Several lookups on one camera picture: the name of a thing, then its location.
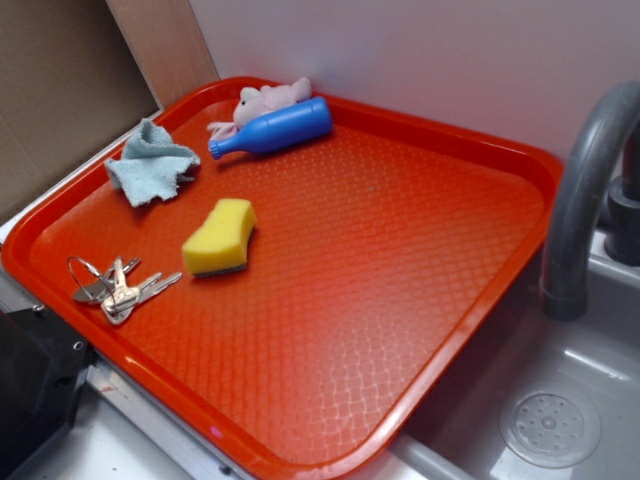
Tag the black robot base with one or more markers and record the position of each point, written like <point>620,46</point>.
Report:
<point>44,365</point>

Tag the light blue cloth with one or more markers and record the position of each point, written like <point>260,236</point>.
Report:
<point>151,165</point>

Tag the orange plastic tray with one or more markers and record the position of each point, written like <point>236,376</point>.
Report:
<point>378,251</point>

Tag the yellow sponge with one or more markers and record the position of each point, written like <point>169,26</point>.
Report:
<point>220,244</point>

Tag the blue plastic bottle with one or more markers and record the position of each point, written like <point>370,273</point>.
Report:
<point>277,130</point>

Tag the pink plush toy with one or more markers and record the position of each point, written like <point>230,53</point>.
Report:
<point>256,102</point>

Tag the silver key bunch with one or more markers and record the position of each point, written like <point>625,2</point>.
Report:
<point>111,291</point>

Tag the grey sink faucet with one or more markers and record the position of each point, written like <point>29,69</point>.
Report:
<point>607,147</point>

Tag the grey plastic sink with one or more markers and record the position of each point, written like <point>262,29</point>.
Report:
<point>530,397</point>

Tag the brown cardboard panel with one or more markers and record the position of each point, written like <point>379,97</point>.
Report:
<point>76,75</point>

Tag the dark grey faucet knob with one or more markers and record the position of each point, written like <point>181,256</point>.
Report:
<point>622,242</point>

